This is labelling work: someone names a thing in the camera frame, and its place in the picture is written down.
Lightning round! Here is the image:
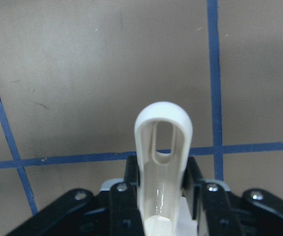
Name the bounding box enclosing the beige hand brush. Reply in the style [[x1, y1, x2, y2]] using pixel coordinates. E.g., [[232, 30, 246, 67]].
[[134, 101, 193, 236]]

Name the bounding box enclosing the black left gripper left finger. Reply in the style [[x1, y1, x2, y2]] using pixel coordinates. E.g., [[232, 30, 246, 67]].
[[8, 156, 144, 236]]

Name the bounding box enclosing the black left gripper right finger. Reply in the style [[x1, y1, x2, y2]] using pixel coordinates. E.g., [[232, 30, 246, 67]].
[[184, 157, 283, 236]]

